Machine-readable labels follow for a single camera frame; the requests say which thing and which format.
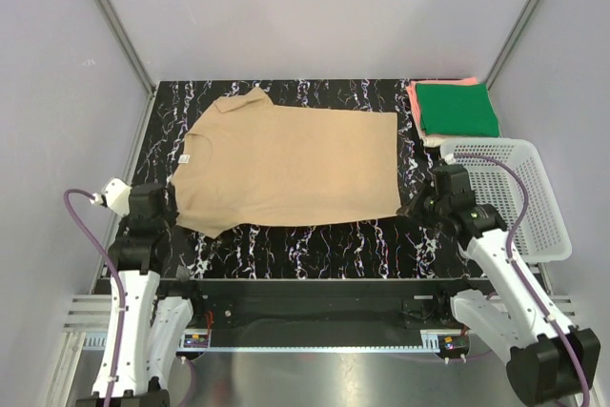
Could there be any white plastic mesh basket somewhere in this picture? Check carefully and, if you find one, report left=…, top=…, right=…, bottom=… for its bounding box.
left=439, top=137, right=572, bottom=264

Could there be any right aluminium frame post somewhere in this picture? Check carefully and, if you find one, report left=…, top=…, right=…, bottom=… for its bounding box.
left=484, top=0, right=542, bottom=90

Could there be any left small circuit board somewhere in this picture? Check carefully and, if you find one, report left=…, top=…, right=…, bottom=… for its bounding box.
left=183, top=334, right=210, bottom=349

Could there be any small circuit board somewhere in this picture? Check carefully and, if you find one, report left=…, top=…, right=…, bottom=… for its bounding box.
left=183, top=334, right=210, bottom=349
left=443, top=336, right=470, bottom=351

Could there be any cream folded t shirt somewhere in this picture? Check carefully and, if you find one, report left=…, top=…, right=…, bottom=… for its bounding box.
left=421, top=134, right=452, bottom=148

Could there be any aluminium rail profile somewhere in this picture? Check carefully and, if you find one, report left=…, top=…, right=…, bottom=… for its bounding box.
left=63, top=295, right=112, bottom=333

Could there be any left aluminium frame post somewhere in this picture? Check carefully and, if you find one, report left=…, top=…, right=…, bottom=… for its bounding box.
left=71, top=0, right=158, bottom=96

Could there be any pink folded t shirt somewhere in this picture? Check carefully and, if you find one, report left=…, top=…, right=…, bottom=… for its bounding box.
left=406, top=77, right=478, bottom=135

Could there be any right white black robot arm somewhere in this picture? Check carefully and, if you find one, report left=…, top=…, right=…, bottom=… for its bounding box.
left=397, top=158, right=600, bottom=406

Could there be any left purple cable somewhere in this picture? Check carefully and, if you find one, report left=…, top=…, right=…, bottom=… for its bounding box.
left=62, top=188, right=196, bottom=407

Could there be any right small circuit board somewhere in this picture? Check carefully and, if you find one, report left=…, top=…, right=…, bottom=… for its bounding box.
left=443, top=336, right=470, bottom=351

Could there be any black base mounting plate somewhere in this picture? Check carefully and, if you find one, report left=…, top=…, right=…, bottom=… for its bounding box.
left=158, top=277, right=493, bottom=343

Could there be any grey slotted cable duct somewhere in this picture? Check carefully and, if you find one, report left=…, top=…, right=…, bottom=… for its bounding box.
left=83, top=330, right=442, bottom=354

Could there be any green folded t shirt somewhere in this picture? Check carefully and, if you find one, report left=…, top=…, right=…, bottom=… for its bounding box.
left=416, top=84, right=499, bottom=137

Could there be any beige t shirt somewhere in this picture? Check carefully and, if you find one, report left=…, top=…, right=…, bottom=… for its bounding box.
left=172, top=88, right=401, bottom=238

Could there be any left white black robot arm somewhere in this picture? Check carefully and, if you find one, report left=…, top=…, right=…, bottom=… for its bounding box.
left=76, top=178, right=206, bottom=406

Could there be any aluminium frame post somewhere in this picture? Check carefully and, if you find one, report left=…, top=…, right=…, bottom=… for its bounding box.
left=484, top=0, right=542, bottom=90
left=71, top=0, right=158, bottom=96

